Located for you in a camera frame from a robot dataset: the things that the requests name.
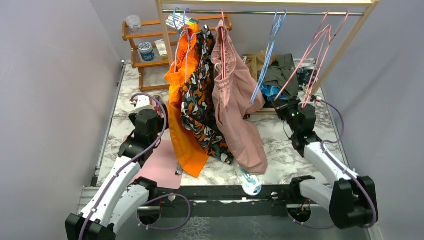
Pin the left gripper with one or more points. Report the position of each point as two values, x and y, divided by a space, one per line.
162 124

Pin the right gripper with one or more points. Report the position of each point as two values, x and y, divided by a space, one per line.
281 106

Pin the blue patterned shorts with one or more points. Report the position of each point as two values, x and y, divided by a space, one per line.
269 92

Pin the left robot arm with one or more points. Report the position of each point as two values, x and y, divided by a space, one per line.
116 199

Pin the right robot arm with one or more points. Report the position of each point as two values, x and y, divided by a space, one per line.
350 199

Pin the camouflage patterned shorts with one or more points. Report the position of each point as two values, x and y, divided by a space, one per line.
197 108

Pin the pink shorts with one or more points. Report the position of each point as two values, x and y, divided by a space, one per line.
231 98

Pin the hanger holding pink shorts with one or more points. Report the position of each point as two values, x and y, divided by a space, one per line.
223 47

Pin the dark navy patterned garment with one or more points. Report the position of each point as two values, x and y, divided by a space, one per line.
304 74

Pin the pink mat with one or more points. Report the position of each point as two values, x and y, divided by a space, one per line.
161 167

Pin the olive green garment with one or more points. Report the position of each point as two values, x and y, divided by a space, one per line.
283 65

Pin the tan garment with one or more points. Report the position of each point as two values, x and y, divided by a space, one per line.
255 63

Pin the blue lidded jar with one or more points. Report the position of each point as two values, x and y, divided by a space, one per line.
146 51

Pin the small cardboard box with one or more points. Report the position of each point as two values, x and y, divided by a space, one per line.
161 47

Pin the wooden shelf unit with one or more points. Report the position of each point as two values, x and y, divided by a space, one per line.
150 32

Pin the marker pen pack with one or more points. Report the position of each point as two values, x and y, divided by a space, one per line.
179 21

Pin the clear plastic cup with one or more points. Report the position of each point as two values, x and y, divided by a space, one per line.
134 23

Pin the wooden clothes rack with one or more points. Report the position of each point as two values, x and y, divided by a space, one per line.
367 5

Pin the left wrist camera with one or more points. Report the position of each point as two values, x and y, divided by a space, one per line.
142 102

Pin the blue wire hanger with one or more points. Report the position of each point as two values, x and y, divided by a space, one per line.
277 23

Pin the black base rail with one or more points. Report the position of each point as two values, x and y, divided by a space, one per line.
221 201

